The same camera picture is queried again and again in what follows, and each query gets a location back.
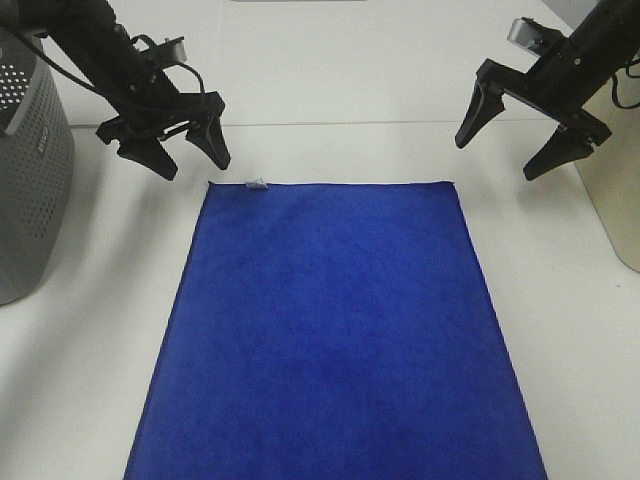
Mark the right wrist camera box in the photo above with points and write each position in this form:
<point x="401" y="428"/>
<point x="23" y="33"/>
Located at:
<point x="533" y="37"/>

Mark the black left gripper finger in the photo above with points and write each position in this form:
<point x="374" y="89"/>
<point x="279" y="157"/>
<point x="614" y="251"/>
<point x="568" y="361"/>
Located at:
<point x="150" y="154"/>
<point x="205" y="133"/>

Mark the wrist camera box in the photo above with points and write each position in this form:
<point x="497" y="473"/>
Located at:
<point x="533" y="37"/>
<point x="169" y="53"/>

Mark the blue microfibre towel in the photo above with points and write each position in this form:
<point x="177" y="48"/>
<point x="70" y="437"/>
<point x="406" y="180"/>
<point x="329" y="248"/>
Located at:
<point x="332" y="331"/>

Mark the beige storage box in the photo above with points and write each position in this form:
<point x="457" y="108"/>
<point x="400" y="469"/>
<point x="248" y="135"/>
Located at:
<point x="611" y="176"/>

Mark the grey perforated laundry basket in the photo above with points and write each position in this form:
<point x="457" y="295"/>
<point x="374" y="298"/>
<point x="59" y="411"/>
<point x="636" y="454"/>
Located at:
<point x="37" y="163"/>

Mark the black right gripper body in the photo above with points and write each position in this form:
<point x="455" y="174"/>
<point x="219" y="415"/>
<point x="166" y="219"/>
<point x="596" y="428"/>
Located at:
<point x="558" y="85"/>

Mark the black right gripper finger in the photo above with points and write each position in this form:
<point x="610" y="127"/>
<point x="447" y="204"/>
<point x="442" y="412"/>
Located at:
<point x="486" y="103"/>
<point x="564" y="146"/>

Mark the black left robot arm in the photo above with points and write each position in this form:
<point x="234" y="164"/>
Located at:
<point x="84" y="42"/>

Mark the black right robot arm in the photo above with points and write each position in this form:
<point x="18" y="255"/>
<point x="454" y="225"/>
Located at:
<point x="611" y="32"/>

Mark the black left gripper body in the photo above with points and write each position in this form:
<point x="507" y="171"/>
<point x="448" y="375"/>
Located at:
<point x="147" y="102"/>

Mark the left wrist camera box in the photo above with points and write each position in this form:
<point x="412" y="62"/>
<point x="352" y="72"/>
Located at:
<point x="169" y="53"/>

